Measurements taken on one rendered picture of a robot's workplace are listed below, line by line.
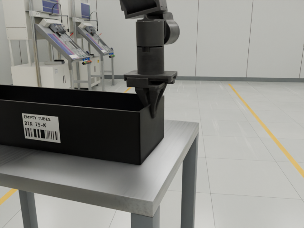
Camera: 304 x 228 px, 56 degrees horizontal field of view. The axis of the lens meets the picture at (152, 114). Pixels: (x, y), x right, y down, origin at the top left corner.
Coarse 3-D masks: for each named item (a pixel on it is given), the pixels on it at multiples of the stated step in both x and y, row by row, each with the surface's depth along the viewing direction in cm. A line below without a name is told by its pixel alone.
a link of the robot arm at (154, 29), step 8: (144, 16) 55; (152, 16) 57; (136, 24) 56; (144, 24) 55; (152, 24) 54; (160, 24) 55; (136, 32) 57; (144, 32) 55; (152, 32) 55; (160, 32) 56; (136, 40) 57; (144, 40) 55; (152, 40) 55; (160, 40) 56
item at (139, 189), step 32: (192, 128) 80; (0, 160) 60; (32, 160) 60; (64, 160) 60; (96, 160) 60; (160, 160) 60; (192, 160) 86; (32, 192) 53; (64, 192) 50; (96, 192) 48; (128, 192) 48; (160, 192) 49; (192, 192) 88; (32, 224) 117; (192, 224) 91
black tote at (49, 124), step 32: (0, 96) 86; (32, 96) 83; (64, 96) 79; (96, 96) 76; (128, 96) 73; (0, 128) 67; (32, 128) 64; (64, 128) 61; (96, 128) 59; (128, 128) 56; (160, 128) 69; (128, 160) 58
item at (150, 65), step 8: (144, 48) 57; (152, 48) 56; (160, 48) 57; (144, 56) 56; (152, 56) 56; (160, 56) 57; (144, 64) 57; (152, 64) 57; (160, 64) 57; (128, 72) 61; (136, 72) 61; (144, 72) 57; (152, 72) 57; (160, 72) 58; (168, 72) 60; (176, 72) 60; (152, 80) 58; (160, 80) 57; (168, 80) 56
